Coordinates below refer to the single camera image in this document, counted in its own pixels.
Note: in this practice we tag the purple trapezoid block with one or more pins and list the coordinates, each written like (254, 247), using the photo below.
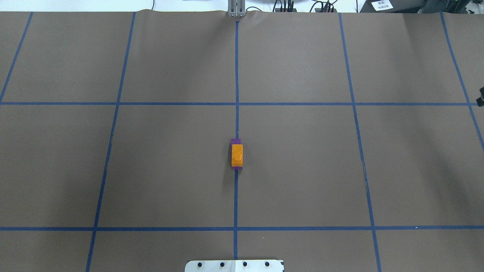
(235, 141)

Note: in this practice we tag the orange trapezoid block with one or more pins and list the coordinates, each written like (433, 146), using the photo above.
(237, 155)

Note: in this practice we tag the white mounting plate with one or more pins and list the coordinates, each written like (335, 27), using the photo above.
(235, 266)

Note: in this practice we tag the aluminium frame post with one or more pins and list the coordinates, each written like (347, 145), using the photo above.
(236, 8)

